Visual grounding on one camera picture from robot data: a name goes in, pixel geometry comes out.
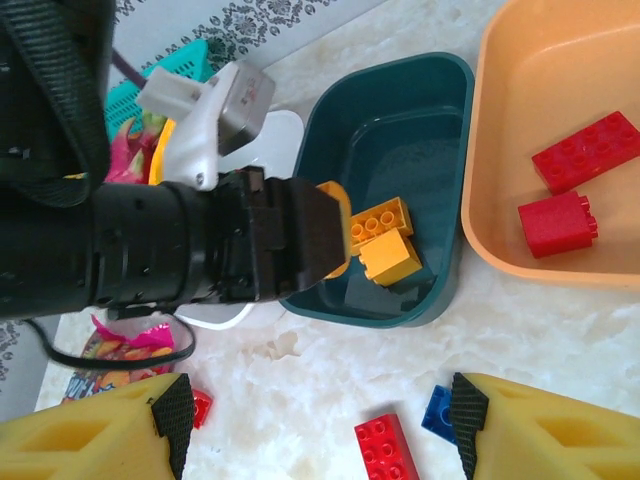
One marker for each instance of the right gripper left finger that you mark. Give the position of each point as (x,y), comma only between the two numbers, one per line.
(90,445)

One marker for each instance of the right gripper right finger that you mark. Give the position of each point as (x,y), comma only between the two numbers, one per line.
(550,440)

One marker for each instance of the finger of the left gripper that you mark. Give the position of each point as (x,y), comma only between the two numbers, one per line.
(341,200)
(307,235)

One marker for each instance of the yellow lego brick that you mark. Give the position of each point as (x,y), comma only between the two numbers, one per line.
(390,257)
(380,220)

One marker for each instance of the blue lego brick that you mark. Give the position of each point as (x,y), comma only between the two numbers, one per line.
(437,412)

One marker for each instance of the long red lego brick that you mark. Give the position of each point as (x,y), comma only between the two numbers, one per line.
(385,447)
(585,152)

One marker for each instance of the dark teal oval container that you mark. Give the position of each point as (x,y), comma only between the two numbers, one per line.
(390,150)

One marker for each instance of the pink dragon fruit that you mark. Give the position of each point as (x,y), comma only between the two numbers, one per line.
(125,155)

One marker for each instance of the colourful candy bag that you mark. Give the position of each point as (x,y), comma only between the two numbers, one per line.
(120,350)

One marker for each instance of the white oval container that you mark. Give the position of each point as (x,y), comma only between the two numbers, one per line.
(220,317)

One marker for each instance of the teal plastic basket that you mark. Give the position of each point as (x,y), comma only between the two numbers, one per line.
(185,62)

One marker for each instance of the orange oval container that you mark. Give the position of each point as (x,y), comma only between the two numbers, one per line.
(550,75)

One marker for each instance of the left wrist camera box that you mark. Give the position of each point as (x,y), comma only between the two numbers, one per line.
(210,115)

